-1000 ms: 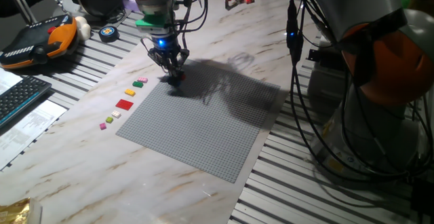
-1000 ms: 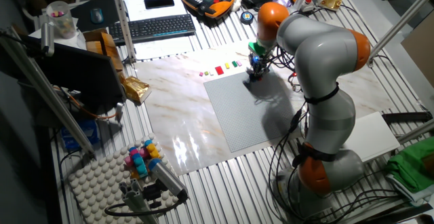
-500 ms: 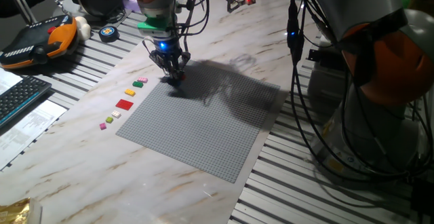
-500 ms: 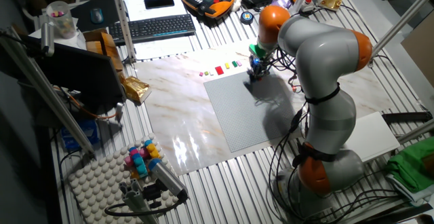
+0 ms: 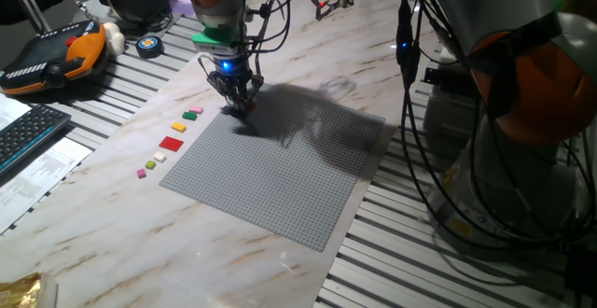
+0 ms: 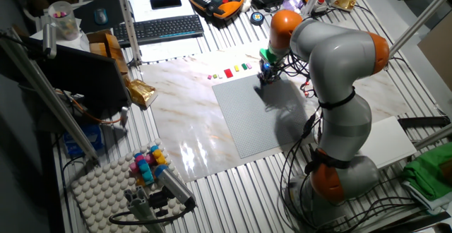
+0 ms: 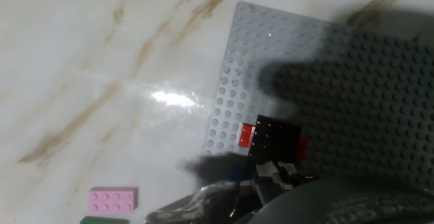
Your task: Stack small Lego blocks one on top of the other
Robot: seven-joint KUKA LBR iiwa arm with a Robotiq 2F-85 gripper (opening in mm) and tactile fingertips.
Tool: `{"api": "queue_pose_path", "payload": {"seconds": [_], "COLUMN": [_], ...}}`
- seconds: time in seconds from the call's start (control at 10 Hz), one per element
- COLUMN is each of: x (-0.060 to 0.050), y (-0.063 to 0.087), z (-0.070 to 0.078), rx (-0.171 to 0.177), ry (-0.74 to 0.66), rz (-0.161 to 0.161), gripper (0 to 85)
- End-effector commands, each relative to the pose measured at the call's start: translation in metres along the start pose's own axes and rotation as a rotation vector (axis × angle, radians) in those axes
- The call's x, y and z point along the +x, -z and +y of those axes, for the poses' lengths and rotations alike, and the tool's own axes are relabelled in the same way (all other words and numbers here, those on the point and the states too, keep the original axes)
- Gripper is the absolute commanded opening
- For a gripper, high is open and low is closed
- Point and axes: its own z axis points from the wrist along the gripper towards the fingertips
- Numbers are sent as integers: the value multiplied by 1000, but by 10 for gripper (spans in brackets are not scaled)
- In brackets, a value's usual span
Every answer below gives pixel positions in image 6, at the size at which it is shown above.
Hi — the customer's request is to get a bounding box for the short aluminium profile piece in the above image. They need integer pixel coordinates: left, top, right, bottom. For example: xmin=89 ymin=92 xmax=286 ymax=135
xmin=123 ymin=185 xmax=167 ymax=233

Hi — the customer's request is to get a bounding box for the colourful toy block cluster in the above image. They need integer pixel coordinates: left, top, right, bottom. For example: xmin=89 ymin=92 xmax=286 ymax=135
xmin=129 ymin=144 xmax=170 ymax=187

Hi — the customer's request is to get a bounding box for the silver webcam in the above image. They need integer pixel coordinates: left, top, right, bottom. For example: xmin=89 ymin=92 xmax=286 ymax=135
xmin=42 ymin=23 xmax=58 ymax=60

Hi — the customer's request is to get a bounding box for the black computer monitor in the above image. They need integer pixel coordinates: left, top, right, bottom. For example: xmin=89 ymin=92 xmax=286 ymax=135
xmin=20 ymin=37 xmax=133 ymax=119

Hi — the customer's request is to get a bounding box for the gold foil bag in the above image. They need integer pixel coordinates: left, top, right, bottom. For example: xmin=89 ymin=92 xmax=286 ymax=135
xmin=126 ymin=78 xmax=158 ymax=109

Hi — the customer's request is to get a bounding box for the clear plastic cup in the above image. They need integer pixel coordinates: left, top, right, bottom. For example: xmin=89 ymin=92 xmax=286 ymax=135
xmin=47 ymin=0 xmax=81 ymax=42

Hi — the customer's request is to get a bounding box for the black camera clamp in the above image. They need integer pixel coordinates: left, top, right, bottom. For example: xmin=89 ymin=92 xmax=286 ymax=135
xmin=148 ymin=186 xmax=174 ymax=218

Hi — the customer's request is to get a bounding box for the green cloth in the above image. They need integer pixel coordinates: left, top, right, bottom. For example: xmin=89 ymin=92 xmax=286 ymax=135
xmin=400 ymin=141 xmax=452 ymax=202

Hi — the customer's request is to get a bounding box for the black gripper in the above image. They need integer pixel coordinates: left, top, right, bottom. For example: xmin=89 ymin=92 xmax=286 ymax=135
xmin=258 ymin=61 xmax=283 ymax=85

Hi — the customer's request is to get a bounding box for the brown cardboard box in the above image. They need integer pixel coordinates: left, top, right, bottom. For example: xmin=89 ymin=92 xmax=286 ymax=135
xmin=86 ymin=29 xmax=130 ymax=76

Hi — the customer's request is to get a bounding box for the white flat box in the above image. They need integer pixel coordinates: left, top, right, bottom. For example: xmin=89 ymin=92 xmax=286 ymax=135
xmin=358 ymin=115 xmax=418 ymax=170

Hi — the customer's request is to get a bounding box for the black round puck blue label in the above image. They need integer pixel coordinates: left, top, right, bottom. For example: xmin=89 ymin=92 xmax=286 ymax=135
xmin=249 ymin=11 xmax=266 ymax=27

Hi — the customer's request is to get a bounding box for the black computer keyboard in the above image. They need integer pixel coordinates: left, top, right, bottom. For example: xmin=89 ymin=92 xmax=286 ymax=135
xmin=112 ymin=13 xmax=205 ymax=49

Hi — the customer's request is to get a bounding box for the printed white paper sheet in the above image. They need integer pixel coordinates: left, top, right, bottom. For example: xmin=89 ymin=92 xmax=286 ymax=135
xmin=138 ymin=37 xmax=213 ymax=64

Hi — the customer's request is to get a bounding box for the gold metallic object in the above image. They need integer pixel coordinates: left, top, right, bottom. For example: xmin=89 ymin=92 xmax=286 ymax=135
xmin=331 ymin=0 xmax=357 ymax=11

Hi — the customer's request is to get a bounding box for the white bumpy foam mat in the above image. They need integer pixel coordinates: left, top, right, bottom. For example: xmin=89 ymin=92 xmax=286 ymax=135
xmin=69 ymin=137 xmax=188 ymax=233

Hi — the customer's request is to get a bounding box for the black mouse pad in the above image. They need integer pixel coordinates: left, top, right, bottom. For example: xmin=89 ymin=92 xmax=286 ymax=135
xmin=73 ymin=0 xmax=125 ymax=35

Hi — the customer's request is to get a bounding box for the blue box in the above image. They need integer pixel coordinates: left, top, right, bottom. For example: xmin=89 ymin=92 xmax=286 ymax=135
xmin=62 ymin=123 xmax=104 ymax=158

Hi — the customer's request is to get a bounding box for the black camera cable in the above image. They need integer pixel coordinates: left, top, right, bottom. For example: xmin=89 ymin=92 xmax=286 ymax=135
xmin=108 ymin=204 xmax=195 ymax=226

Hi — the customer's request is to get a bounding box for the black bar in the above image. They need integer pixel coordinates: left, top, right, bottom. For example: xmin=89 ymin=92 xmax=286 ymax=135
xmin=398 ymin=115 xmax=452 ymax=130

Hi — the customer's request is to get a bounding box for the plain white paper sheet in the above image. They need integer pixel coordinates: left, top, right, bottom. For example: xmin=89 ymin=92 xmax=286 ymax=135
xmin=126 ymin=0 xmax=196 ymax=24

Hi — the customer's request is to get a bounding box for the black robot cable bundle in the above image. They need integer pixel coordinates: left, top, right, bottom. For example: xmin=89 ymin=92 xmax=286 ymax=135
xmin=278 ymin=49 xmax=430 ymax=232

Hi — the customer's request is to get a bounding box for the brown cardboard panel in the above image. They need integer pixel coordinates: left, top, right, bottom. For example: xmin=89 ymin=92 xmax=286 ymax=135
xmin=417 ymin=20 xmax=452 ymax=92

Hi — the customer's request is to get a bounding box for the grey Lego baseplate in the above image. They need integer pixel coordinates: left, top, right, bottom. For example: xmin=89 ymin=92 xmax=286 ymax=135
xmin=211 ymin=71 xmax=311 ymax=160

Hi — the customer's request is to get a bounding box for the purple plastic bag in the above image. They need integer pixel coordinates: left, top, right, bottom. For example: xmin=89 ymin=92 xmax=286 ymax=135
xmin=282 ymin=0 xmax=304 ymax=14

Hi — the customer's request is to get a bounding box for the dark computer mouse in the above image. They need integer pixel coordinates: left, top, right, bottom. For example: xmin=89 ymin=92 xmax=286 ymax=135
xmin=93 ymin=7 xmax=109 ymax=25

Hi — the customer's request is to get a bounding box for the black smartphone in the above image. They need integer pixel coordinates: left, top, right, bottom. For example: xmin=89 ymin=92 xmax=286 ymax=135
xmin=150 ymin=0 xmax=183 ymax=11

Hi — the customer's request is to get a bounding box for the silver depth camera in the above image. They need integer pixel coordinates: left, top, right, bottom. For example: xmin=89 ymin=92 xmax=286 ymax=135
xmin=157 ymin=167 xmax=197 ymax=209

